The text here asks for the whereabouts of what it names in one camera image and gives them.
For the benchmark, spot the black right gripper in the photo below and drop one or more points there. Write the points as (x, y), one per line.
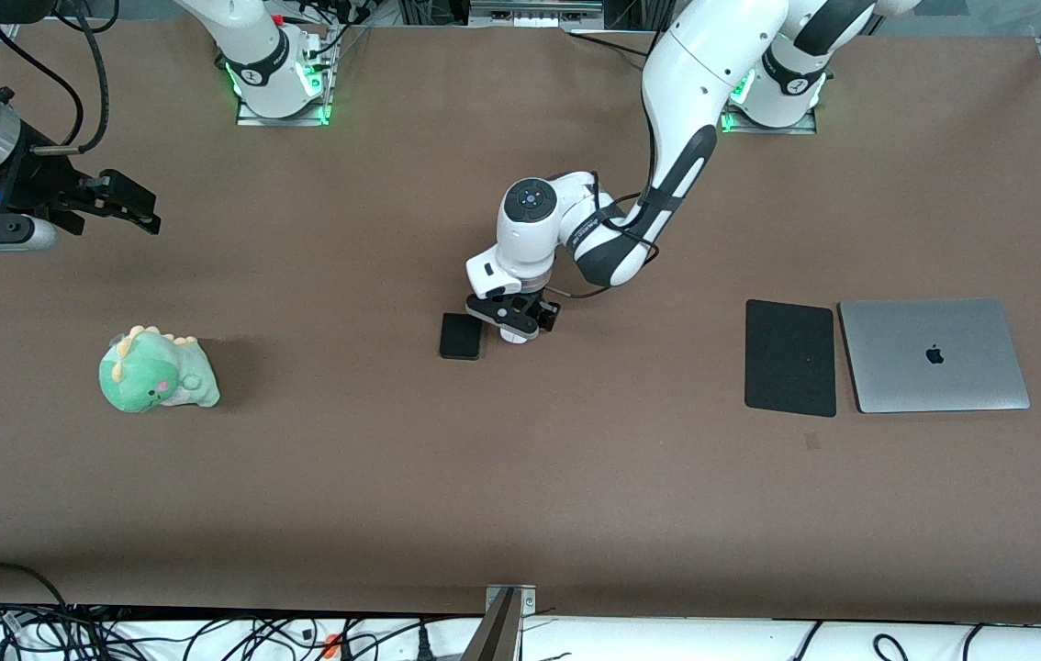
(32, 182)

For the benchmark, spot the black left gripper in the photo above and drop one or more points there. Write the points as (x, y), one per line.
(546, 316)

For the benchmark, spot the white computer mouse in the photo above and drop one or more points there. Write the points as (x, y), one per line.
(513, 337)

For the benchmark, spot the black smartphone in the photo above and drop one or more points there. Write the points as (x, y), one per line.
(460, 338)

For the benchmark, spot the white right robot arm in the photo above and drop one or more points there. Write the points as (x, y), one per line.
(245, 28)

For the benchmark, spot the black mouse pad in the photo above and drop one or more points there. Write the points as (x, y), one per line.
(790, 358)

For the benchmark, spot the green dinosaur plush toy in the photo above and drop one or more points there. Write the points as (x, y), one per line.
(153, 372)

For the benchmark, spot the silver laptop with apple logo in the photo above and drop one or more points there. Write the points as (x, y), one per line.
(934, 353)

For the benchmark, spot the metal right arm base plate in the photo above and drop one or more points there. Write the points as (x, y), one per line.
(250, 118)

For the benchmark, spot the silver bracket plate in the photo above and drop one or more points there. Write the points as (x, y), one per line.
(525, 599)

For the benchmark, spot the silver aluminium rail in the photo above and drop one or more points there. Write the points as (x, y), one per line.
(534, 11)

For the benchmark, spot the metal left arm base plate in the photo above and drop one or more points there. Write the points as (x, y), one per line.
(796, 128)

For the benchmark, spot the grey metal post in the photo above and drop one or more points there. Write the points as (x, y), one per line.
(495, 638)

